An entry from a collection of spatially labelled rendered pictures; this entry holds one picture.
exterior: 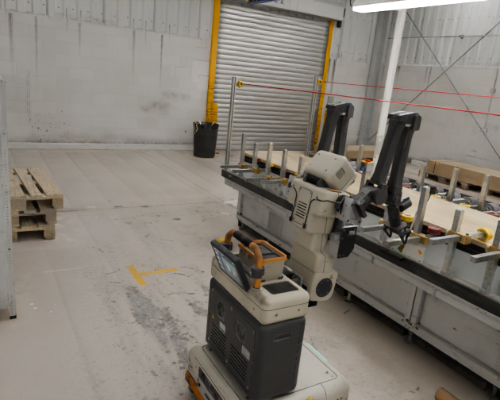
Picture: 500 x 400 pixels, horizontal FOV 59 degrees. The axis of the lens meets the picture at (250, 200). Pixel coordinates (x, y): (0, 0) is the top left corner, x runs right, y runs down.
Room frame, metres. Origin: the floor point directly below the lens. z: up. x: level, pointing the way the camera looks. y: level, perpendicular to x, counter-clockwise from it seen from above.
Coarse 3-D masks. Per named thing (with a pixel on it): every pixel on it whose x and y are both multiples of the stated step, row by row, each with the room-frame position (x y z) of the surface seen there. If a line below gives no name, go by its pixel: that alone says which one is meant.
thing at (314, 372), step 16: (192, 352) 2.08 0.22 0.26; (208, 352) 2.06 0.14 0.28; (304, 352) 2.15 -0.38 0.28; (192, 368) 2.05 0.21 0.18; (208, 368) 1.94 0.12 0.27; (224, 368) 1.94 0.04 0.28; (304, 368) 2.01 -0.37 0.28; (320, 368) 2.02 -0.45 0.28; (192, 384) 2.03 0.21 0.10; (224, 384) 1.82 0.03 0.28; (304, 384) 1.88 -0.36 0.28; (320, 384) 1.89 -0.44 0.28; (336, 384) 1.91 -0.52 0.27
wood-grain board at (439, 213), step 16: (272, 160) 4.59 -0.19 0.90; (288, 160) 4.69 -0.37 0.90; (352, 192) 3.49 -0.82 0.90; (416, 192) 3.73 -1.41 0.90; (384, 208) 3.16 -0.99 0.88; (416, 208) 3.18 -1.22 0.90; (432, 208) 3.22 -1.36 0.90; (448, 208) 3.28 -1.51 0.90; (464, 208) 3.33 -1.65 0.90; (432, 224) 2.81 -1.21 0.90; (448, 224) 2.83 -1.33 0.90; (464, 224) 2.87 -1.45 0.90; (480, 224) 2.91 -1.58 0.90; (496, 224) 2.96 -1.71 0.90
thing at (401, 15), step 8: (400, 16) 4.29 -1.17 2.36; (400, 24) 4.28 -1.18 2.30; (400, 32) 4.29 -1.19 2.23; (400, 40) 4.30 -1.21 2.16; (392, 48) 4.31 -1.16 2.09; (392, 56) 4.30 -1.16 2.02; (392, 64) 4.29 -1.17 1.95; (392, 72) 4.28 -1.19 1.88; (392, 80) 4.29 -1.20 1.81; (384, 96) 4.31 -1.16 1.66; (384, 104) 4.30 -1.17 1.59; (384, 112) 4.28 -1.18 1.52; (384, 120) 4.29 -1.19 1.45; (384, 128) 4.30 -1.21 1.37; (376, 144) 4.31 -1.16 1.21; (376, 152) 4.29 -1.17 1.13; (376, 160) 4.28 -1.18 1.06
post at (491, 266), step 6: (498, 222) 2.25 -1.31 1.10; (498, 228) 2.24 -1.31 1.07; (498, 234) 2.24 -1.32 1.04; (498, 240) 2.23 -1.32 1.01; (498, 246) 2.22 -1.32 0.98; (492, 264) 2.23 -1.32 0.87; (486, 270) 2.25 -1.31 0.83; (492, 270) 2.22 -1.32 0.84; (486, 276) 2.24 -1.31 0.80; (492, 276) 2.23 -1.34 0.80; (486, 282) 2.24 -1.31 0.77; (492, 282) 2.24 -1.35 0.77; (486, 288) 2.23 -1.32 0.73
